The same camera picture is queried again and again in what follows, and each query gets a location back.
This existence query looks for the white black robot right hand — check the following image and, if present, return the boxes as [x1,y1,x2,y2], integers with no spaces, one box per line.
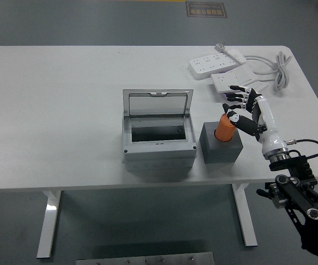
[221,84,289,158]

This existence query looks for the orange cylindrical battery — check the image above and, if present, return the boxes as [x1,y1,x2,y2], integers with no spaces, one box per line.
[214,113,236,143]

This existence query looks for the clear lid with grey frame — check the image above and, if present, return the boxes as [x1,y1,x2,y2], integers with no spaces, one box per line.
[122,88,194,119]

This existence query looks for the grey electrical enclosure box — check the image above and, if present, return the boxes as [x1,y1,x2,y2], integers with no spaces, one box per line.
[121,114,198,173]

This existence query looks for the grey block with round hole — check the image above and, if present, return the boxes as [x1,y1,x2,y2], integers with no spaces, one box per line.
[199,120,244,165]

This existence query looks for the small white power strip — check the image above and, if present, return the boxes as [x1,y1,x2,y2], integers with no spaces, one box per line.
[210,66,256,94]

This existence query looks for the white plug with prongs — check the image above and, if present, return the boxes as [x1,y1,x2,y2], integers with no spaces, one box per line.
[214,41,247,65]

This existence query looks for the large white power strip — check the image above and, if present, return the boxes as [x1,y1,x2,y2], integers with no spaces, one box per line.
[188,52,239,81]

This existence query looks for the white table leg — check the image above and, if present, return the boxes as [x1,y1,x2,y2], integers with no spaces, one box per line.
[36,190,62,259]
[231,183,258,247]

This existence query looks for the brown floor sign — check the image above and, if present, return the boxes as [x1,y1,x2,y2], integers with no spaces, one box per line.
[185,1,228,19]

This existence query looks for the grey metal plate with screws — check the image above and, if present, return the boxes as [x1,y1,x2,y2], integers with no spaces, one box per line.
[75,251,215,265]

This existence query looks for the white coiled power cable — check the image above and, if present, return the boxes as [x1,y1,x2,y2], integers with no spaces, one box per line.
[243,50,292,92]

